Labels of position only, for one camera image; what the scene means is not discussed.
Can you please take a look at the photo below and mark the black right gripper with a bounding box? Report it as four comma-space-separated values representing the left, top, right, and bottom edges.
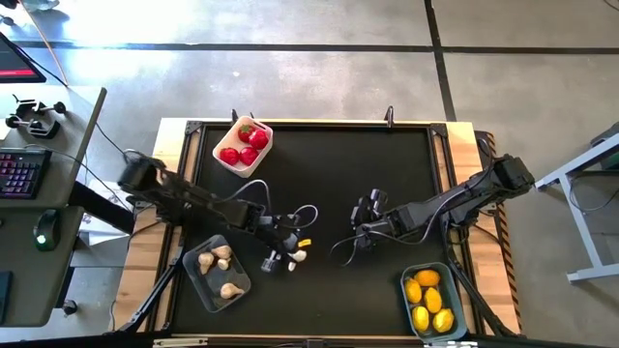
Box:
351, 205, 410, 248

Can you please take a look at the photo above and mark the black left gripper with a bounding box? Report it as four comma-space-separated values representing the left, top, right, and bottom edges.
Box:
258, 215, 310, 273

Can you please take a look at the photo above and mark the orange-yellow lemon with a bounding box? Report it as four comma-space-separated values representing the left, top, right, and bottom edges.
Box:
414, 269, 442, 288

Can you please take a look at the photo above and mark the black table mat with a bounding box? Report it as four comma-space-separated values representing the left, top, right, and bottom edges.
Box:
169, 123, 451, 338

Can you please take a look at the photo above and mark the grey translucent tray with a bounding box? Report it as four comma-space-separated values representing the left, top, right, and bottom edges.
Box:
182, 234, 252, 314

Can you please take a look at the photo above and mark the blue-grey plastic bin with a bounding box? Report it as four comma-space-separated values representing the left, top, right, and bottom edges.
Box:
399, 262, 469, 344

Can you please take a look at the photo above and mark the white plastic basket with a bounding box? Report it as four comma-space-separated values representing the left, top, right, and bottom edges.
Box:
211, 114, 275, 179

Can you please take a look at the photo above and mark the black support strut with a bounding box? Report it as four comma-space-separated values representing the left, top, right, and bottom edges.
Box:
115, 246, 188, 335
447, 255, 516, 338

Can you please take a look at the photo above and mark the black yellow hazard tape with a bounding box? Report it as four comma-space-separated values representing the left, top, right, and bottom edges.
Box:
483, 130, 525, 334

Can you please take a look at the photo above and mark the white paper sheet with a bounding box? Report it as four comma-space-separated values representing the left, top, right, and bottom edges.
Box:
76, 212, 134, 248

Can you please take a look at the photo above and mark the grey metal stand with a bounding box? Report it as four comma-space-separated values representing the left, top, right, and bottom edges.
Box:
533, 123, 619, 284

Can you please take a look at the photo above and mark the black computer mouse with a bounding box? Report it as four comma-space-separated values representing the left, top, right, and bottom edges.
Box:
32, 208, 64, 253

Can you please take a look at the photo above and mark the grey side desk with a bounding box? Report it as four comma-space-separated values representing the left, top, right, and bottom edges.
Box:
0, 85, 108, 329

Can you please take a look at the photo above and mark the dark green box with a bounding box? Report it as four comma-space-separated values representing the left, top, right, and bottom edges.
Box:
589, 123, 619, 170

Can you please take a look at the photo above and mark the black backlit keyboard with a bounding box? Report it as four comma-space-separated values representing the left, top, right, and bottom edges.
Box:
0, 147, 53, 201

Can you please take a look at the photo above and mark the black flat pad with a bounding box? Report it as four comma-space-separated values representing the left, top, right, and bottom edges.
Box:
0, 270, 15, 324

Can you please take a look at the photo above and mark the black desk clamp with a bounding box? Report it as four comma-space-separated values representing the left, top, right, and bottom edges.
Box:
12, 94, 68, 118
4, 114, 63, 141

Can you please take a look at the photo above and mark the black laptop screen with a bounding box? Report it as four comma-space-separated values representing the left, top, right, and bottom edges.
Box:
0, 31, 48, 85

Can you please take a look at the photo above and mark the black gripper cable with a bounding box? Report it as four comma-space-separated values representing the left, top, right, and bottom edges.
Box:
330, 231, 371, 268
288, 203, 320, 230

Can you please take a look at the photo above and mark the black aluminium table frame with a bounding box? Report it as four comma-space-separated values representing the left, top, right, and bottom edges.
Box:
144, 118, 489, 342

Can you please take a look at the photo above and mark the black looped cable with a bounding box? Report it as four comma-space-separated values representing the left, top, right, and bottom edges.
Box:
568, 171, 619, 215

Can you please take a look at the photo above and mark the yellow hanging cord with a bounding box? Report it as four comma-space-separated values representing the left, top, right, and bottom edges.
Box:
17, 0, 70, 88

